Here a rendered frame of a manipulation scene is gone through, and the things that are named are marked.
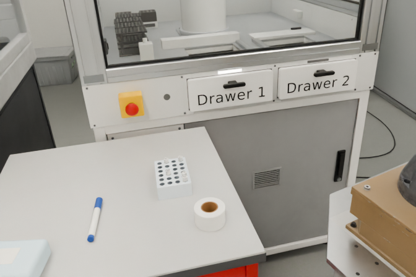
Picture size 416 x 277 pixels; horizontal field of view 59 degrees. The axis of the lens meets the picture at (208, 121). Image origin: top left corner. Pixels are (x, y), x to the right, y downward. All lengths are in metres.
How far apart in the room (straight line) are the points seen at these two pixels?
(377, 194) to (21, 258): 0.69
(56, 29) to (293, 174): 3.61
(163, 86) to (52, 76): 3.14
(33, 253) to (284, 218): 1.10
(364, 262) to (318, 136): 0.76
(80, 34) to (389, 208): 0.90
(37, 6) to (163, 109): 3.52
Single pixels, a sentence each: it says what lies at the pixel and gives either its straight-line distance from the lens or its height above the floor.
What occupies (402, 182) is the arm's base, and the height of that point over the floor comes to 0.89.
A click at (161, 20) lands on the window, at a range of 1.15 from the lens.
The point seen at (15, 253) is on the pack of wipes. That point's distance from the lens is 0.83.
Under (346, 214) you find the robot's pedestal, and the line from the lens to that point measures 0.90.
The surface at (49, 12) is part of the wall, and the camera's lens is 4.59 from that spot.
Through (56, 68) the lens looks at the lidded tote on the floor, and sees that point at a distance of 4.22.
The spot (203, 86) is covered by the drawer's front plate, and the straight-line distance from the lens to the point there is 1.19.
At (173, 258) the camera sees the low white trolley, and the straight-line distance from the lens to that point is 0.78.
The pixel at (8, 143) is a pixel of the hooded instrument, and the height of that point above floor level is 0.65.
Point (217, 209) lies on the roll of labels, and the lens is 0.82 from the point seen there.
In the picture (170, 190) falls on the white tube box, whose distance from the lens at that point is 0.91.
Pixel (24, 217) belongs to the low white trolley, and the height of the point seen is 0.76.
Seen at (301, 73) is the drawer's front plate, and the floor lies 0.90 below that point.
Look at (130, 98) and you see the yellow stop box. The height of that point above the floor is 0.90.
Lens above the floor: 1.33
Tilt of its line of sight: 26 degrees down
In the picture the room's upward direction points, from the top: 3 degrees counter-clockwise
